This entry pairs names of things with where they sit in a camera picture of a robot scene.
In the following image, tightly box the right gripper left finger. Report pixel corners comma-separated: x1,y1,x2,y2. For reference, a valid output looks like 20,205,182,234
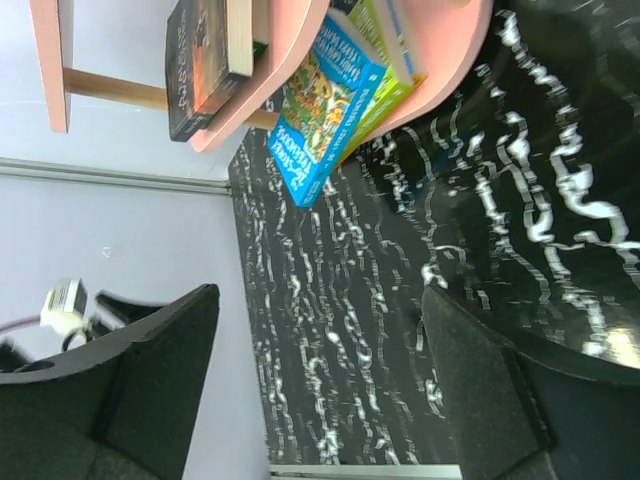
1,284,220,479

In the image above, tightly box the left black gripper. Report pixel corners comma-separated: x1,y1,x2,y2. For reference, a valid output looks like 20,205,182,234
61,293,164,350

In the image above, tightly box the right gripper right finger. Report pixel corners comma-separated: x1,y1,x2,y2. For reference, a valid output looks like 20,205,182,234
422,285,639,479

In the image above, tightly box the dark tale of two cities book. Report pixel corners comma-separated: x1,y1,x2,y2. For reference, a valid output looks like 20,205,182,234
165,0,255,142

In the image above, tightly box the green 104-storey treehouse book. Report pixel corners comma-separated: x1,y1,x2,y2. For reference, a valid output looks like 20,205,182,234
253,41,268,62

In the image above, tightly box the blue 26-storey treehouse book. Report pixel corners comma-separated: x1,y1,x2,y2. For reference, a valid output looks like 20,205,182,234
268,8,387,208

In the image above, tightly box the yellow-green 65-storey treehouse book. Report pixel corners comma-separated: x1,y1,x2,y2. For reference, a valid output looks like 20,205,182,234
340,2,424,161

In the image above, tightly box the blue back-cover treehouse book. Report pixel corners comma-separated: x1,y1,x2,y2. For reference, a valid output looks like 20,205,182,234
347,1,427,86

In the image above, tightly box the black marble mat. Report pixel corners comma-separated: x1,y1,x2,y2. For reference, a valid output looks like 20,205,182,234
229,1,639,465

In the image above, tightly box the pink three-tier shelf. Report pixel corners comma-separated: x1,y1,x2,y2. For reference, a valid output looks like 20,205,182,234
28,0,496,154

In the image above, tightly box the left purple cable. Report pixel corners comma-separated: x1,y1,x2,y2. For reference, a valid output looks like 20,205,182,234
0,314,44,334

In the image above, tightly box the aluminium mounting rail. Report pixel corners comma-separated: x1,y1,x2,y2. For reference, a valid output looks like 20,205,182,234
270,464,462,480

